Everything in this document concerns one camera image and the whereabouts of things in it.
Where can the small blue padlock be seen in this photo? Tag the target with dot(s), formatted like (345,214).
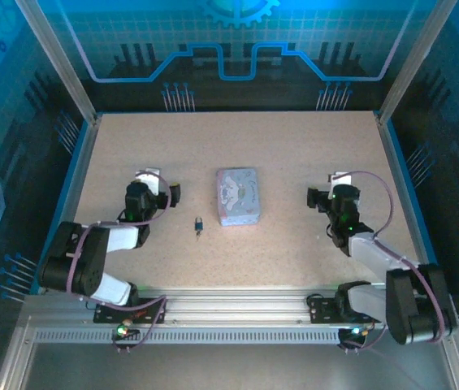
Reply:
(199,225)

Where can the small metal key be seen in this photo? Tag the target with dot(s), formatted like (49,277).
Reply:
(198,236)

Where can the light blue cartoon tin box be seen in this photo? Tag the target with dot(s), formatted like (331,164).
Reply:
(239,197)

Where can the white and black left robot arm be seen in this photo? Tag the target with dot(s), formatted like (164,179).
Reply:
(91,260)

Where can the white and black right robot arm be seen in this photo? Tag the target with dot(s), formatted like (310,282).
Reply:
(408,300)

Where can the black controller board with LEDs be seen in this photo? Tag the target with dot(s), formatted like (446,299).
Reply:
(353,334)
(125,333)

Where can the aluminium table side rail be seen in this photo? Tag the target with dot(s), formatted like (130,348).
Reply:
(408,183)
(74,178)

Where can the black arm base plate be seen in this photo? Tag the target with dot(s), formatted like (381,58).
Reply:
(320,310)
(107,313)

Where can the aluminium mounting rail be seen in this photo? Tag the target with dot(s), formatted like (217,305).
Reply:
(237,306)

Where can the aluminium frame post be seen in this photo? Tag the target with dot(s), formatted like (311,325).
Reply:
(56,61)
(416,61)

